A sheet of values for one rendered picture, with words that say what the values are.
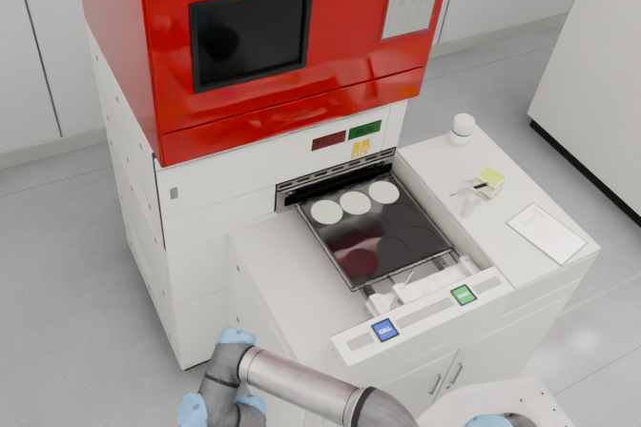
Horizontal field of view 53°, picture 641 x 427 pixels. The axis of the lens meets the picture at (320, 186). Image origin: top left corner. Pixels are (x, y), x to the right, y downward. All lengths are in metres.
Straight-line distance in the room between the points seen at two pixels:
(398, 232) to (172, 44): 0.94
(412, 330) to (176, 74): 0.88
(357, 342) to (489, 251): 0.52
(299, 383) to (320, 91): 0.82
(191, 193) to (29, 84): 1.62
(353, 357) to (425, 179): 0.70
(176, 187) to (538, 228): 1.09
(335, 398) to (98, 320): 1.82
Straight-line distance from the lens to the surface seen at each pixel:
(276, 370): 1.28
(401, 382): 1.97
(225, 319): 2.46
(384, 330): 1.72
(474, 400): 1.85
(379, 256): 1.94
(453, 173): 2.15
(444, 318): 1.78
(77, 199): 3.36
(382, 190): 2.12
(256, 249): 2.02
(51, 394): 2.78
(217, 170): 1.83
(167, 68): 1.50
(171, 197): 1.83
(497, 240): 2.00
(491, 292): 1.88
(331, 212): 2.03
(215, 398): 1.36
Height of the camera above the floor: 2.40
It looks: 46 degrees down
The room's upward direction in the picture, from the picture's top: 8 degrees clockwise
